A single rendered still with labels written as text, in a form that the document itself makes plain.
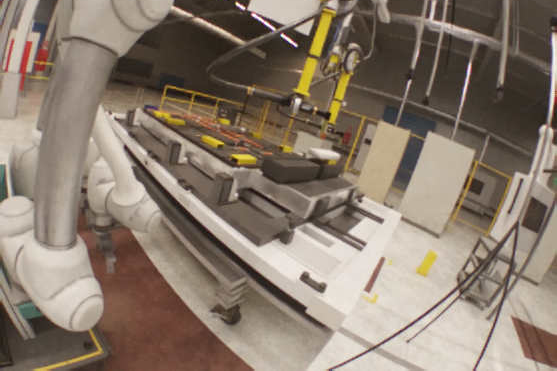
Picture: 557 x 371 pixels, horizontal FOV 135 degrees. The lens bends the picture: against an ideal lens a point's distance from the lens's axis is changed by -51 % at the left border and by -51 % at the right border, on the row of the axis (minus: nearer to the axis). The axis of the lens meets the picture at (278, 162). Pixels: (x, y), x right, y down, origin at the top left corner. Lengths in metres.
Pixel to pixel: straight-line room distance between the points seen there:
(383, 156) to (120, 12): 5.61
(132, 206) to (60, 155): 0.30
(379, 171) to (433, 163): 1.31
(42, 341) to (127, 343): 0.54
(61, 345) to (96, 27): 1.11
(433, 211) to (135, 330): 5.47
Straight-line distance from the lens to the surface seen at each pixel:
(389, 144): 5.72
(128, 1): 0.40
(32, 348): 1.23
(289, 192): 1.24
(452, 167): 5.62
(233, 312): 1.56
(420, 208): 5.65
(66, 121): 0.43
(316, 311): 0.86
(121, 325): 1.60
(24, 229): 0.67
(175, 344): 1.54
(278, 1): 1.25
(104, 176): 0.77
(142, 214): 0.67
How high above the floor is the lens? 1.35
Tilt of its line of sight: 12 degrees down
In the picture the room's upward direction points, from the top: 19 degrees clockwise
